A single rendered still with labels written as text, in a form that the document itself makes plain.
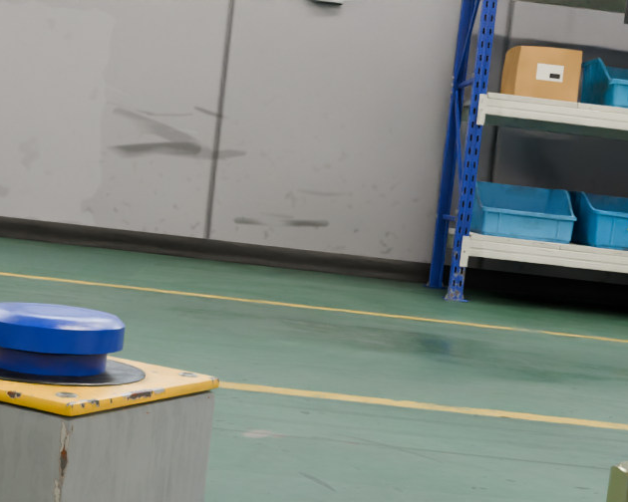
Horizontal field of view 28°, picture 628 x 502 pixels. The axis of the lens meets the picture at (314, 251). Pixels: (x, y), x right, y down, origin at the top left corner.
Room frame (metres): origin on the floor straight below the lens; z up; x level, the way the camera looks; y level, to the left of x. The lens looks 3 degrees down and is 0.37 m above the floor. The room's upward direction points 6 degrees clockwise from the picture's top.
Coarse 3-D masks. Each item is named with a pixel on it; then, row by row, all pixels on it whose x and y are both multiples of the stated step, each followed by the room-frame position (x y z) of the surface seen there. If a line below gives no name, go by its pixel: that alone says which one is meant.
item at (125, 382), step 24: (120, 360) 0.36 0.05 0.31; (0, 384) 0.30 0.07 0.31; (24, 384) 0.31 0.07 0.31; (48, 384) 0.31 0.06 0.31; (72, 384) 0.31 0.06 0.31; (96, 384) 0.32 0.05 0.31; (120, 384) 0.32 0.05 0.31; (144, 384) 0.33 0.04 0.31; (168, 384) 0.33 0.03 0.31; (192, 384) 0.34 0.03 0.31; (216, 384) 0.35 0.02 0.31; (48, 408) 0.29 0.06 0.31; (72, 408) 0.29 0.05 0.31; (96, 408) 0.30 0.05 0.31
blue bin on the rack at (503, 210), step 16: (480, 192) 5.22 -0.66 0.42; (496, 192) 5.23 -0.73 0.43; (512, 192) 5.23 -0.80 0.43; (528, 192) 5.24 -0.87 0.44; (544, 192) 5.24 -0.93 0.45; (560, 192) 5.05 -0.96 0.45; (480, 208) 4.77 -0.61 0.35; (496, 208) 4.74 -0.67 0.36; (512, 208) 5.23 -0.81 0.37; (528, 208) 5.23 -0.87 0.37; (544, 208) 5.24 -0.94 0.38; (560, 208) 5.00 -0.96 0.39; (480, 224) 4.79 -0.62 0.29; (496, 224) 4.75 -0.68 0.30; (512, 224) 4.76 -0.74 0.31; (528, 224) 4.76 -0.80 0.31; (544, 224) 4.76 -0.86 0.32; (560, 224) 4.76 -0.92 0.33; (544, 240) 4.77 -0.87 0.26; (560, 240) 4.78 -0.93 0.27
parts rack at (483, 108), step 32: (544, 0) 5.29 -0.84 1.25; (576, 0) 5.29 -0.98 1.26; (608, 0) 5.30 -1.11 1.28; (480, 32) 4.70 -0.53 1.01; (480, 64) 4.70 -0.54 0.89; (480, 96) 4.70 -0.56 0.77; (512, 96) 4.71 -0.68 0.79; (448, 128) 5.25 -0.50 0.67; (480, 128) 4.70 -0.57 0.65; (544, 128) 5.29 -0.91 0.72; (576, 128) 5.30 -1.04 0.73; (608, 128) 5.30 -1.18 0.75; (448, 160) 5.27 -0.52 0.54; (448, 192) 5.27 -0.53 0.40; (448, 224) 5.25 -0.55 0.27; (480, 256) 4.70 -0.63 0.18; (512, 256) 4.71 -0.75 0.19; (544, 256) 4.71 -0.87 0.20; (576, 256) 4.72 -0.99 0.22; (608, 256) 4.72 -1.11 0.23
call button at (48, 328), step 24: (0, 312) 0.32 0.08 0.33; (24, 312) 0.33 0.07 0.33; (48, 312) 0.33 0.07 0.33; (72, 312) 0.34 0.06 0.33; (96, 312) 0.35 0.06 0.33; (0, 336) 0.32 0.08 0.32; (24, 336) 0.32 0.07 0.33; (48, 336) 0.32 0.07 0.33; (72, 336) 0.32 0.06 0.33; (96, 336) 0.32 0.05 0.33; (120, 336) 0.33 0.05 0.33; (0, 360) 0.32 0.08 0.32; (24, 360) 0.32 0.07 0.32; (48, 360) 0.32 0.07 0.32; (72, 360) 0.32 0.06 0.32; (96, 360) 0.33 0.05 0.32
